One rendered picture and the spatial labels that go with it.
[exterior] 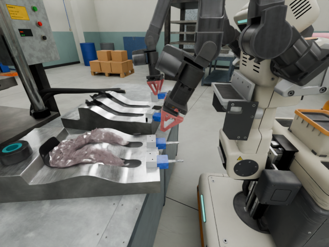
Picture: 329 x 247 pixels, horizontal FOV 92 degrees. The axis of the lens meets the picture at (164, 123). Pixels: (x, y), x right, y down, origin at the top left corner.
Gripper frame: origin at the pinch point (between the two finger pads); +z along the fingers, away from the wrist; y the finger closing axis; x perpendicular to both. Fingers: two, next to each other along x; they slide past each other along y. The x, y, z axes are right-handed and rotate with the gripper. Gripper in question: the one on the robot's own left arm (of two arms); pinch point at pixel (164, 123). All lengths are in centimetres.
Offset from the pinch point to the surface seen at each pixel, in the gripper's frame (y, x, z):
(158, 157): 2.3, 3.8, 12.0
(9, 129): -22, -71, 57
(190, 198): -46, 60, 81
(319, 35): -458, 314, -175
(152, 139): -6.1, 0.0, 12.3
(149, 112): -23.0, -5.1, 10.8
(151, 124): -17.9, -2.3, 13.3
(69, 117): -26, -42, 35
